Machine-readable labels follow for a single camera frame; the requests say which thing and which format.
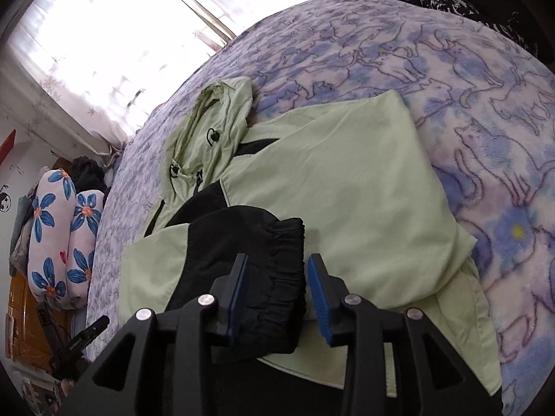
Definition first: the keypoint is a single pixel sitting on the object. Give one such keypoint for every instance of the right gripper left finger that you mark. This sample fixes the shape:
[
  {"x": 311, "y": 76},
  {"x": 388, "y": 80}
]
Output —
[{"x": 161, "y": 364}]

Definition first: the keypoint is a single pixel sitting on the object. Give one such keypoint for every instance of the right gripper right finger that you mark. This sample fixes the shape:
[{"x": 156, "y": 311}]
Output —
[{"x": 397, "y": 363}]

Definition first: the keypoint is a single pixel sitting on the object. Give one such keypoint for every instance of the green and black hooded jacket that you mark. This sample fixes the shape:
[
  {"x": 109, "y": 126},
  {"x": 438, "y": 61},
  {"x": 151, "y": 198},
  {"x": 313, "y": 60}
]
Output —
[{"x": 357, "y": 176}]

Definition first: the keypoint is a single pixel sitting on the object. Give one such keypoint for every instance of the grey clothes pile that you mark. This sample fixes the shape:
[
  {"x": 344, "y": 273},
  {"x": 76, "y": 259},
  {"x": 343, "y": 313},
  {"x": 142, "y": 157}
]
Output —
[{"x": 20, "y": 238}]

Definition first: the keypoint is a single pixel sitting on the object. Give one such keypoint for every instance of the black clothes pile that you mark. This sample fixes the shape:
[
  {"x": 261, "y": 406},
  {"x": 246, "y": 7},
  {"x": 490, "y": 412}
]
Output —
[{"x": 87, "y": 175}]

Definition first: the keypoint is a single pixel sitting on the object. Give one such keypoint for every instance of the orange wooden headboard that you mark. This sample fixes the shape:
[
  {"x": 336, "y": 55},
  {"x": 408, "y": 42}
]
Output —
[{"x": 25, "y": 340}]

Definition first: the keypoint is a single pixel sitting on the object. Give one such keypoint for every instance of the large flower print pillow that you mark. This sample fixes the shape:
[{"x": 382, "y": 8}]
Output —
[{"x": 53, "y": 210}]

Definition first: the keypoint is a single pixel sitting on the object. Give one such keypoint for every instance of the small flower print pillow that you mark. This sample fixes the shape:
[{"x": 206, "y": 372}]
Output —
[{"x": 80, "y": 255}]

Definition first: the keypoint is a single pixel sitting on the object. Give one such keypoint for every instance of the purple cat print blanket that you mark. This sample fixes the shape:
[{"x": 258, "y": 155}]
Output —
[{"x": 484, "y": 108}]

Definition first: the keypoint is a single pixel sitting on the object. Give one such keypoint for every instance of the white leaf print curtain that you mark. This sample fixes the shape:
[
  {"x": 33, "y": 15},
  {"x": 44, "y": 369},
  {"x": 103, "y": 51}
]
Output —
[{"x": 101, "y": 66}]

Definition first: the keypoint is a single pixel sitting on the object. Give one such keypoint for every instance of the black white patterned cloth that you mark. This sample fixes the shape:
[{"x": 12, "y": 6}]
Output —
[{"x": 512, "y": 25}]

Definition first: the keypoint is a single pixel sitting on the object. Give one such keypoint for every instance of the cartoon face wall sticker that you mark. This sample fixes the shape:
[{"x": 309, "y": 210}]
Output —
[{"x": 5, "y": 199}]

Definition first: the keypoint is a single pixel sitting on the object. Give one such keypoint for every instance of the red wall shelf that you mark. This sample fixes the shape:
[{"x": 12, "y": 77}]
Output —
[{"x": 7, "y": 145}]

